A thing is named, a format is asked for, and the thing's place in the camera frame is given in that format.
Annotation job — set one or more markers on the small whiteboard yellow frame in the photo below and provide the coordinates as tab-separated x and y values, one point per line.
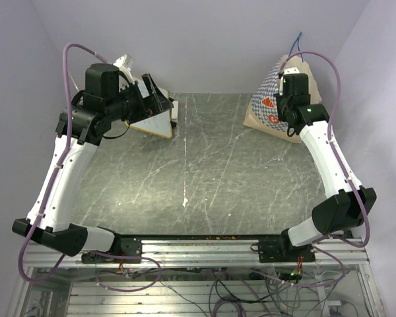
160	124

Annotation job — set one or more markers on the aluminium rail frame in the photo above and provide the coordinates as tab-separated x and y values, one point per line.
200	275

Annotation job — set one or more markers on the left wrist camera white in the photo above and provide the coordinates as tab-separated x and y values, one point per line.
124	64

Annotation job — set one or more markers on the checkered paper bag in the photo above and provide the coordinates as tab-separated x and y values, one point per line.
261	112

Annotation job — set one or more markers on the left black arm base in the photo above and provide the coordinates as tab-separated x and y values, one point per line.
124	246

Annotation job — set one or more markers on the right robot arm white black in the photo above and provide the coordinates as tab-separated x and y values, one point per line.
347	202

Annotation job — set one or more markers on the white whiteboard eraser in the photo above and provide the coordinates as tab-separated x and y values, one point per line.
174	111

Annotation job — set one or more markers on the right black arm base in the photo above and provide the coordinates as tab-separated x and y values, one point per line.
278	248

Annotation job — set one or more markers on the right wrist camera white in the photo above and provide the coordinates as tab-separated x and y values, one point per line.
290	71

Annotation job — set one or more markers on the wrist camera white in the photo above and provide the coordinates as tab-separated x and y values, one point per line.
290	71
124	64

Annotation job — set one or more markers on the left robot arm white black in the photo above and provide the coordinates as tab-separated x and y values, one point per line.
80	130

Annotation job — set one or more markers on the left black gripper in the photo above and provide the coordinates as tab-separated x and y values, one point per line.
147	105

